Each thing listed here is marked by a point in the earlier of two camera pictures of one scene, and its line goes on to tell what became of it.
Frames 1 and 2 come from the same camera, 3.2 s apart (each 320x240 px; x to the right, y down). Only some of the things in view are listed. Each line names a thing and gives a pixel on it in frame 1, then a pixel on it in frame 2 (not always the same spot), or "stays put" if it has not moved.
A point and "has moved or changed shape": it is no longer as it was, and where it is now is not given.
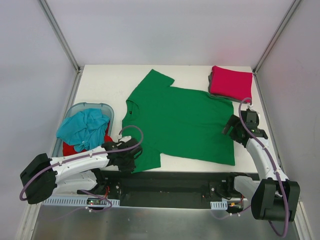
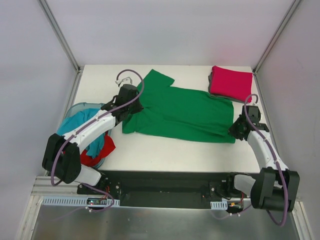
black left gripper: [135, 153] to [135, 107]
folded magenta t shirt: [233, 84] stays put
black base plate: [167, 189] stays put
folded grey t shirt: [225, 97] stays put
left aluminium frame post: [60, 32] stays put
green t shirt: [176, 125] has moved or changed shape
